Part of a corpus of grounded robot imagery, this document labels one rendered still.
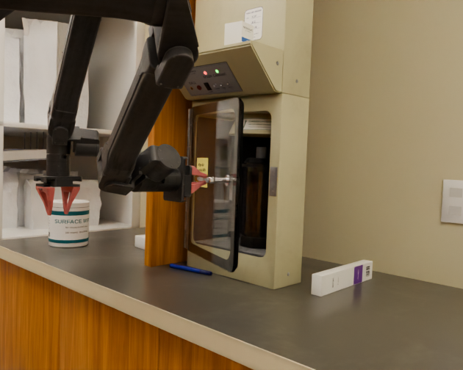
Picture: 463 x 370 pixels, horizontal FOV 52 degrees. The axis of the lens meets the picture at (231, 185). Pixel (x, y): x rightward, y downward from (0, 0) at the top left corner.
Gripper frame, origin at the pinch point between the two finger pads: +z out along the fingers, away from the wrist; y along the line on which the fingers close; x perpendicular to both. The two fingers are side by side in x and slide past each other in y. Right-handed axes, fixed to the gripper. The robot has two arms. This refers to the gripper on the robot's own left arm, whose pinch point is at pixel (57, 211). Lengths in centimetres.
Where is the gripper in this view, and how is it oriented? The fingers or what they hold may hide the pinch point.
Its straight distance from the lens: 130.9
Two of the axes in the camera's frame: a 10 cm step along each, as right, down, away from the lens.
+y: 7.0, -0.2, 7.2
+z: -0.3, 10.0, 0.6
